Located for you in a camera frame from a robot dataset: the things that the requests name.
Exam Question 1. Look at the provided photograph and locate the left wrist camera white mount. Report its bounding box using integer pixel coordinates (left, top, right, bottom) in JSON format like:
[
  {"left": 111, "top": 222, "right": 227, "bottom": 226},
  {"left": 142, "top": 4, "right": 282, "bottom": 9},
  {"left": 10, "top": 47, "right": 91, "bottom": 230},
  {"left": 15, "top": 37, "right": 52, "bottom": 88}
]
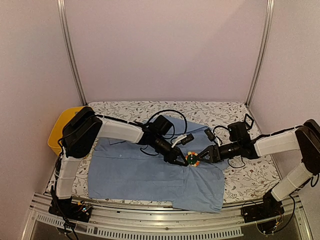
[{"left": 171, "top": 133, "right": 195, "bottom": 148}]

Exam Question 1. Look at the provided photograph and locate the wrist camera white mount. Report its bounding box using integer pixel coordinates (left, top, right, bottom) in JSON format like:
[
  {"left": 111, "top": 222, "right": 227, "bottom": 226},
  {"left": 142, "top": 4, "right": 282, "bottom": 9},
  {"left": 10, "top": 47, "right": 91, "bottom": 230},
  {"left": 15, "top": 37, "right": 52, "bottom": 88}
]
[
  {"left": 204, "top": 128, "right": 222, "bottom": 147},
  {"left": 171, "top": 133, "right": 195, "bottom": 148}
]

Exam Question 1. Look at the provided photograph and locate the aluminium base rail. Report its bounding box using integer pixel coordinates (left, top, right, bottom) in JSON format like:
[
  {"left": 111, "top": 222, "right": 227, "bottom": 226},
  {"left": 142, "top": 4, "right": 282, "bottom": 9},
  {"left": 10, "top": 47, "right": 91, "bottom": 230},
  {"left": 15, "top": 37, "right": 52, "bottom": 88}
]
[{"left": 21, "top": 193, "right": 315, "bottom": 240}]

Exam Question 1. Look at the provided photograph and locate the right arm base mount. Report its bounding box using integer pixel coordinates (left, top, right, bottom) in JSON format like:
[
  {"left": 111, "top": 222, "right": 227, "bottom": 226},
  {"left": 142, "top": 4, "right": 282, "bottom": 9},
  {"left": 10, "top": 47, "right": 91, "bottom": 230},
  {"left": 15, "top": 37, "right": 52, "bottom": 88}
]
[{"left": 241, "top": 198, "right": 285, "bottom": 235}]

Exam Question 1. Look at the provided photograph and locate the light blue shirt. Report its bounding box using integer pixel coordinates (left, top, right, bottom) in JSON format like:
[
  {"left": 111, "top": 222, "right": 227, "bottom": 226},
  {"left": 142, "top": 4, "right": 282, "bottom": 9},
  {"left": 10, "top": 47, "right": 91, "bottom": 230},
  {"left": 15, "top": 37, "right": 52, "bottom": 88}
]
[{"left": 87, "top": 115, "right": 226, "bottom": 214}]

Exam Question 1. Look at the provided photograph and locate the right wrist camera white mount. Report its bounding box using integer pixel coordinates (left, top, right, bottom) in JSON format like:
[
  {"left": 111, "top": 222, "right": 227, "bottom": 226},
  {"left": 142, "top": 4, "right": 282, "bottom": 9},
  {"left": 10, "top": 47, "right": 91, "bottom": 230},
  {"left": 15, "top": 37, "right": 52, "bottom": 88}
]
[{"left": 204, "top": 128, "right": 222, "bottom": 147}]

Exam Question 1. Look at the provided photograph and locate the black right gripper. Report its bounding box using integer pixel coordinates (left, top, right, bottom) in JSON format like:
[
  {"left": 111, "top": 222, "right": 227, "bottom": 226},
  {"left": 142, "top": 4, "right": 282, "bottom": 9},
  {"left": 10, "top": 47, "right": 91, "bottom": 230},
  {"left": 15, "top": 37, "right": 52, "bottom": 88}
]
[{"left": 195, "top": 141, "right": 241, "bottom": 164}]

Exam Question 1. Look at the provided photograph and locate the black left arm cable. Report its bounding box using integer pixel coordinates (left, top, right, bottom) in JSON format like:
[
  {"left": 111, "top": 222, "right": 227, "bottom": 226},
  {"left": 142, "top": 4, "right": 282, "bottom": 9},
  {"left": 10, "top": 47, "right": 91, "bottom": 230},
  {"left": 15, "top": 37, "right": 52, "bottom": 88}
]
[{"left": 147, "top": 109, "right": 189, "bottom": 141}]

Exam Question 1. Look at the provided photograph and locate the floral white tablecloth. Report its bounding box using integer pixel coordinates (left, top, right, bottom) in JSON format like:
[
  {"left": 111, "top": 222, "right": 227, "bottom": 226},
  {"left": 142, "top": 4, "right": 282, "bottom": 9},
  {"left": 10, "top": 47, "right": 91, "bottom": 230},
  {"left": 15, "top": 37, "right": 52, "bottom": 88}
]
[{"left": 44, "top": 100, "right": 280, "bottom": 207}]

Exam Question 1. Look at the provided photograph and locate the right aluminium frame post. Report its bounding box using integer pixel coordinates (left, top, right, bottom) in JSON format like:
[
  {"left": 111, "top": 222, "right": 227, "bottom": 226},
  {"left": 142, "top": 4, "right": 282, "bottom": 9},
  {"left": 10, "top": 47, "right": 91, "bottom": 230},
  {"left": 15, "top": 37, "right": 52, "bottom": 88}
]
[{"left": 245, "top": 0, "right": 275, "bottom": 108}]

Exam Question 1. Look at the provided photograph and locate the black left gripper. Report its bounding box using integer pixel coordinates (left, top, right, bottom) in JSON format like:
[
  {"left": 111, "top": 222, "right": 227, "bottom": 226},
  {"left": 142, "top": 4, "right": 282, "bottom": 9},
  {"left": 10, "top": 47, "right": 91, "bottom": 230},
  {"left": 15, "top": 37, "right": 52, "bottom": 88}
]
[{"left": 152, "top": 135, "right": 189, "bottom": 167}]

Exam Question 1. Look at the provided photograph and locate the yellow orange plush flower brooch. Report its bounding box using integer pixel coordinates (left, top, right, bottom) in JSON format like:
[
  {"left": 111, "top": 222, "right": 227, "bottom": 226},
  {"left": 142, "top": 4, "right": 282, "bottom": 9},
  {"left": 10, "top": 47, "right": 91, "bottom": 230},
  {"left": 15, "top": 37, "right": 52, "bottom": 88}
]
[{"left": 185, "top": 151, "right": 200, "bottom": 167}]

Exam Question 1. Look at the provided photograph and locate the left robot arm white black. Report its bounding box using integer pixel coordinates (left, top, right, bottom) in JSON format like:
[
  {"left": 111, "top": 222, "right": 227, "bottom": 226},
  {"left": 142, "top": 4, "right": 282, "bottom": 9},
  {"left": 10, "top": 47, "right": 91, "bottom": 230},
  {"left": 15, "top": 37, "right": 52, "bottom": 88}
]
[{"left": 49, "top": 106, "right": 188, "bottom": 221}]

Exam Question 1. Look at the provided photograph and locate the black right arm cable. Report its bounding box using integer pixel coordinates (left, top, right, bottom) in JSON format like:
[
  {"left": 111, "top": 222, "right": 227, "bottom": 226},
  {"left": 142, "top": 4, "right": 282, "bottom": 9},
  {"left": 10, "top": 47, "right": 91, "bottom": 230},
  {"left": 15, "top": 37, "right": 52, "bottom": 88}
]
[{"left": 212, "top": 124, "right": 247, "bottom": 170}]

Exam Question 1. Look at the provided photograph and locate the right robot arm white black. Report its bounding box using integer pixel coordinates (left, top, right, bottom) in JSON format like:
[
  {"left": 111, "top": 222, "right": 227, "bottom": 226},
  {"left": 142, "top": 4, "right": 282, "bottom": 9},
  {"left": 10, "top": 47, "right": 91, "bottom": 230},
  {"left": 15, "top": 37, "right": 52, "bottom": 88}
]
[{"left": 196, "top": 119, "right": 320, "bottom": 218}]

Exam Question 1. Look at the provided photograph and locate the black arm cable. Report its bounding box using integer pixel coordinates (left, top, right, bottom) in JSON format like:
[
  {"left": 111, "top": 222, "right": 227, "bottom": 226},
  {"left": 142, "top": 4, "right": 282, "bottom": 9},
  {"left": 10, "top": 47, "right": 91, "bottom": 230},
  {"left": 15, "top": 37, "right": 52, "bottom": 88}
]
[
  {"left": 147, "top": 109, "right": 189, "bottom": 141},
  {"left": 212, "top": 124, "right": 247, "bottom": 170}
]

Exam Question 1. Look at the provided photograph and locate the left aluminium frame post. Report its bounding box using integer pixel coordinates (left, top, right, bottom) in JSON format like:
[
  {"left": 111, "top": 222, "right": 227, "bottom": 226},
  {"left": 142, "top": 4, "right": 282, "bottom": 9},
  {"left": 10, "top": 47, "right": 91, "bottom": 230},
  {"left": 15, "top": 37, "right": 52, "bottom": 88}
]
[{"left": 56, "top": 0, "right": 88, "bottom": 106}]

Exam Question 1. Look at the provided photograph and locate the aluminium frame post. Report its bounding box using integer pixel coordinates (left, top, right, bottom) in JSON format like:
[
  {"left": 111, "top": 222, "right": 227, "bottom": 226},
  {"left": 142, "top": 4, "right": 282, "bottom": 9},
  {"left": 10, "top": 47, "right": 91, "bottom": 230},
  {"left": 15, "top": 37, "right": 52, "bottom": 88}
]
[
  {"left": 245, "top": 0, "right": 275, "bottom": 108},
  {"left": 56, "top": 0, "right": 88, "bottom": 106}
]

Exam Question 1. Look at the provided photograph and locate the black display box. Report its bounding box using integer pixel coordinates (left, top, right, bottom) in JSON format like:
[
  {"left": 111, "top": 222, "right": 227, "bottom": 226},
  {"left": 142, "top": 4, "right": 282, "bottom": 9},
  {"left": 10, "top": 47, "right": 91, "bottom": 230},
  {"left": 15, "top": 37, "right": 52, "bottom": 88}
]
[{"left": 243, "top": 113, "right": 255, "bottom": 131}]

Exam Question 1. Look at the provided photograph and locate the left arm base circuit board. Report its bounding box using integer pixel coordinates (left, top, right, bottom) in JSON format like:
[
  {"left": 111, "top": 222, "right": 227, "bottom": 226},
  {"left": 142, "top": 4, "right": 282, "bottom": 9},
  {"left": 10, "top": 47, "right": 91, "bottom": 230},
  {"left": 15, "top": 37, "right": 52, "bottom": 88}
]
[{"left": 48, "top": 199, "right": 93, "bottom": 223}]

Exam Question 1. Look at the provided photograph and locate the yellow plastic basket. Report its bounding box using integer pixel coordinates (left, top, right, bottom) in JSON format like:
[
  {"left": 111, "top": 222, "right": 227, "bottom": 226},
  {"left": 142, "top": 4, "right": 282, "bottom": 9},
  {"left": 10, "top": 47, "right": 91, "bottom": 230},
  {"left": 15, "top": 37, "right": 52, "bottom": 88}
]
[{"left": 47, "top": 106, "right": 84, "bottom": 156}]

